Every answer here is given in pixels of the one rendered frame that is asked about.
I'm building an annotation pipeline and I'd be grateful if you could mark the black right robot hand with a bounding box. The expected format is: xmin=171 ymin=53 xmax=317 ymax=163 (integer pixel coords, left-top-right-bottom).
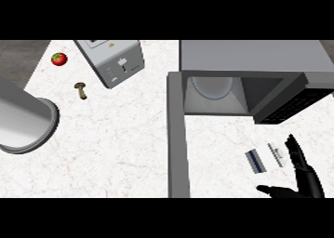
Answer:
xmin=255 ymin=133 xmax=327 ymax=199

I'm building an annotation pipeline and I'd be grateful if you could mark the grey microwave door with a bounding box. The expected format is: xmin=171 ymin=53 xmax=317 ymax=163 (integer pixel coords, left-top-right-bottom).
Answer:
xmin=168 ymin=71 xmax=193 ymax=199

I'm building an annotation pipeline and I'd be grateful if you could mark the glass microwave turntable plate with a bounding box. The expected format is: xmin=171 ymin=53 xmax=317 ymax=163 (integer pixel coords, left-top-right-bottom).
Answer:
xmin=190 ymin=76 xmax=236 ymax=100

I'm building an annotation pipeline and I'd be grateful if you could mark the grey microwave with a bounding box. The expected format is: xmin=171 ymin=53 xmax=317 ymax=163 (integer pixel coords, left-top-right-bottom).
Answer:
xmin=180 ymin=40 xmax=334 ymax=126

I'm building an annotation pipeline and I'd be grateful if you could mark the silver toaster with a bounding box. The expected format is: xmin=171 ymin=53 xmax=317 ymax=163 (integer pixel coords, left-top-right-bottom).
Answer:
xmin=73 ymin=40 xmax=147 ymax=90

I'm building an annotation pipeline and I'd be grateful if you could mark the brown mushroom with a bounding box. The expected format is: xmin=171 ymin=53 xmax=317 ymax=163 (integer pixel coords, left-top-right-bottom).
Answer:
xmin=73 ymin=81 xmax=90 ymax=100

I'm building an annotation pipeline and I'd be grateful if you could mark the red tomato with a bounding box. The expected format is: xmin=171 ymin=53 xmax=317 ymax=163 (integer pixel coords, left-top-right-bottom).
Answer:
xmin=50 ymin=52 xmax=70 ymax=67

